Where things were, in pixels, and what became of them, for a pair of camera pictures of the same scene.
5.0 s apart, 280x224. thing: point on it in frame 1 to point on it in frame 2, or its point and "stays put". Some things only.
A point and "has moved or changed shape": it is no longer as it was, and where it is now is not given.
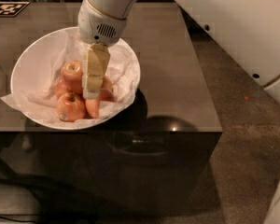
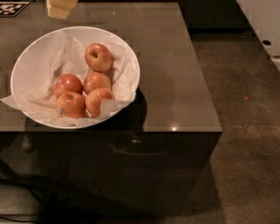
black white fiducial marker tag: (7, 8) stays put
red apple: (72, 73) has moved or changed shape
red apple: (92, 107) stays put
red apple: (63, 87) stays put
